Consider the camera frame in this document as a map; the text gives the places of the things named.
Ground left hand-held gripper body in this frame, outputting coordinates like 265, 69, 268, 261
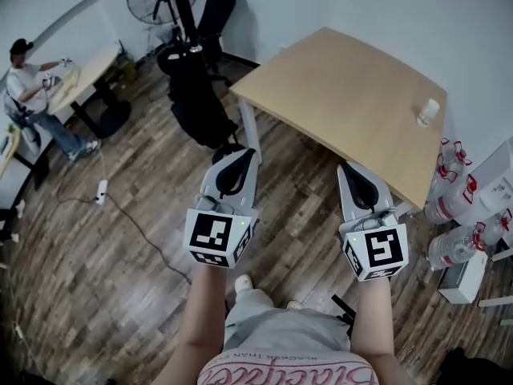
183, 192, 261, 270

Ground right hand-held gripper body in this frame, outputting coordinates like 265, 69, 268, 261
338, 209, 410, 283

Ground black bag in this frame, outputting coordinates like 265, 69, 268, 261
156, 41, 240, 151

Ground person's white left shoe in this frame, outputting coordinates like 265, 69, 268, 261
233, 274, 255, 294

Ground clear water bottle red cap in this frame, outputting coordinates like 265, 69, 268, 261
434, 137, 473, 184
475, 208, 513, 249
427, 221, 489, 271
423, 173, 480, 226

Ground small white box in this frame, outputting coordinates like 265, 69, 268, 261
437, 249, 489, 305

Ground wooden table with white legs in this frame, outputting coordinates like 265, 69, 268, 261
228, 26, 449, 217

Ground white plastic cup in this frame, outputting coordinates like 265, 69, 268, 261
416, 98, 442, 128

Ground white power strip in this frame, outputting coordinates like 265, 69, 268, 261
93, 179, 111, 208

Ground person's grey trousers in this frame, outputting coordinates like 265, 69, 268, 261
222, 288, 354, 361

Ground black office chair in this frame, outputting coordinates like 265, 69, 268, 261
195, 0, 262, 88

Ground person's pink shirt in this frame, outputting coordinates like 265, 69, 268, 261
197, 350, 381, 385

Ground round wooden table black base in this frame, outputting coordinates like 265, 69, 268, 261
46, 47, 133, 139

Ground black floor cable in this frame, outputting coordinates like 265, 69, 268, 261
54, 192, 194, 286

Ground black strap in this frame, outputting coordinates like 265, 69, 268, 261
330, 294, 357, 341

